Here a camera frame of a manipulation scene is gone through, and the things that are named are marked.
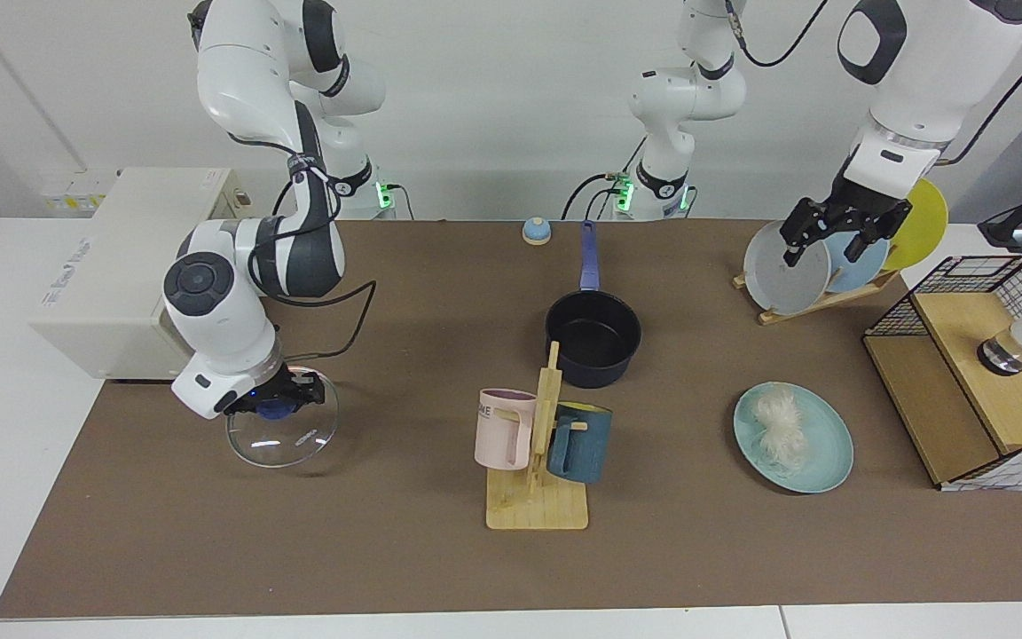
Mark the round glass lid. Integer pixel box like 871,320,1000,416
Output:
225,368,340,469

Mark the white vermicelli bundle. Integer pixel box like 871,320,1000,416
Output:
752,388,806,471

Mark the light blue plate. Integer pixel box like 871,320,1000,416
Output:
826,229,891,296

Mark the grey plate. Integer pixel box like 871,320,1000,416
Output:
743,219,832,316

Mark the wooden plate rack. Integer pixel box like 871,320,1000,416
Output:
733,269,900,326

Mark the yellow plate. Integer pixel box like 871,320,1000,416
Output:
882,177,949,272

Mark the teal round plate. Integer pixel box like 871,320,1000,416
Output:
733,382,855,494

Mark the brown table cloth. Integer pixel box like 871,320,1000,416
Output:
0,217,1022,619

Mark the pale toaster oven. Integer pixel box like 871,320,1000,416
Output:
29,167,255,383

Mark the pink cup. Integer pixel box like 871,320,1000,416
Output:
474,388,538,471

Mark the wooden cup stand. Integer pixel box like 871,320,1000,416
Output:
485,342,590,532

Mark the dark blue cup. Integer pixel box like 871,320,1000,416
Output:
546,401,614,485

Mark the white box with yellow labels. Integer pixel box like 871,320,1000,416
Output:
39,169,122,216

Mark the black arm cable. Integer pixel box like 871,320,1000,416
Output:
227,131,379,360
724,0,1022,167

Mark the wire basket with wooden floor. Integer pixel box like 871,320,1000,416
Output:
863,253,1022,492

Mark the black pot with blue handle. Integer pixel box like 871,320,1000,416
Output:
545,220,642,390

